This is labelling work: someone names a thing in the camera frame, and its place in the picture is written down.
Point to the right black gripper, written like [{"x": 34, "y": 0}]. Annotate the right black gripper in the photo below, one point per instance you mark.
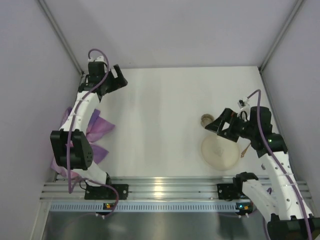
[{"x": 230, "y": 128}]

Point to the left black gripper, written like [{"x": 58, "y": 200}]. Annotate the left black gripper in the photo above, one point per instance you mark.
[{"x": 113, "y": 81}]

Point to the gold spoon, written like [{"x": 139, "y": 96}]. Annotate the gold spoon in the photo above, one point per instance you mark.
[{"x": 243, "y": 153}]

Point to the cream round plate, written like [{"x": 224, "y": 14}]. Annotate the cream round plate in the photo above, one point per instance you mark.
[{"x": 220, "y": 153}]

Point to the small glass cup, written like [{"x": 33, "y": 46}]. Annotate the small glass cup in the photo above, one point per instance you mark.
[{"x": 206, "y": 119}]

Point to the purple Elsa placemat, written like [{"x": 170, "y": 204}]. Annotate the purple Elsa placemat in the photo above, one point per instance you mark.
[{"x": 97, "y": 128}]

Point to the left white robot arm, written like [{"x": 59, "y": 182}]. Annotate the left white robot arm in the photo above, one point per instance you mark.
[{"x": 73, "y": 154}]

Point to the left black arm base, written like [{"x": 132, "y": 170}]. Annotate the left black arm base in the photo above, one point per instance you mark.
[{"x": 104, "y": 193}]

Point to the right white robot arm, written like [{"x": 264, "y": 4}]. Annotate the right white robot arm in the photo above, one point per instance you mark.
[{"x": 286, "y": 214}]

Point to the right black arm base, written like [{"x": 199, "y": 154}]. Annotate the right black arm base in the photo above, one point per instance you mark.
[{"x": 228, "y": 192}]

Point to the left aluminium frame post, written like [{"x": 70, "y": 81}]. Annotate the left aluminium frame post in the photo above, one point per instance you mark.
[{"x": 60, "y": 35}]

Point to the aluminium frame post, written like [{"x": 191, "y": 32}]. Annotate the aluminium frame post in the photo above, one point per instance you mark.
[
  {"x": 297, "y": 6},
  {"x": 60, "y": 35}
]

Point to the perforated grey cable duct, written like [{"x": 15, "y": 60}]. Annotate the perforated grey cable duct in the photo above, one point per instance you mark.
[{"x": 150, "y": 207}]

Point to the aluminium mounting rail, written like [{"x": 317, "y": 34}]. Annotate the aluminium mounting rail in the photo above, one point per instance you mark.
[{"x": 146, "y": 189}]

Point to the right aluminium frame post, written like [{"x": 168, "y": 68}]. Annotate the right aluminium frame post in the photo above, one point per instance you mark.
[{"x": 297, "y": 6}]

